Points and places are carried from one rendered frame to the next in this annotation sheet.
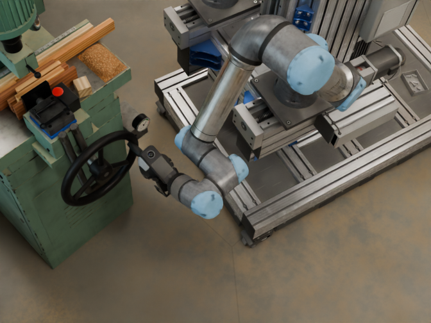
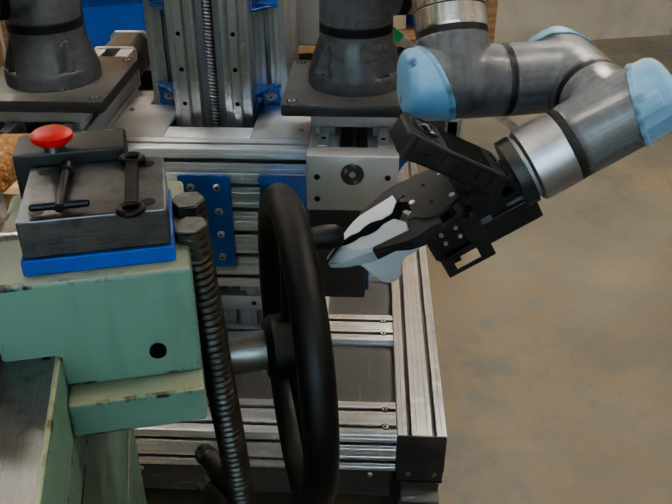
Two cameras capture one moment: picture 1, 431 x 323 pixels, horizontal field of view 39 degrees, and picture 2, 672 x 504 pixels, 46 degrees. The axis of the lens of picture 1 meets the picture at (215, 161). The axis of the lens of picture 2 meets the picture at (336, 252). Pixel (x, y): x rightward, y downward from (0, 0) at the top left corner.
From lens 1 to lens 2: 149 cm
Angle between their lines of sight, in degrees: 44
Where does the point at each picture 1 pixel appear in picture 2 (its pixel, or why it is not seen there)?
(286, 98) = (374, 75)
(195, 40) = not seen: hidden behind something
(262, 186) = (359, 390)
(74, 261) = not seen: outside the picture
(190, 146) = (469, 59)
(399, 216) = (492, 320)
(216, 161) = (541, 44)
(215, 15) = (93, 91)
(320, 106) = not seen: hidden behind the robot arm
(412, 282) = (607, 356)
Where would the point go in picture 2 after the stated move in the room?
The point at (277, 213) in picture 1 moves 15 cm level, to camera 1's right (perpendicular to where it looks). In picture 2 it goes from (429, 396) to (469, 358)
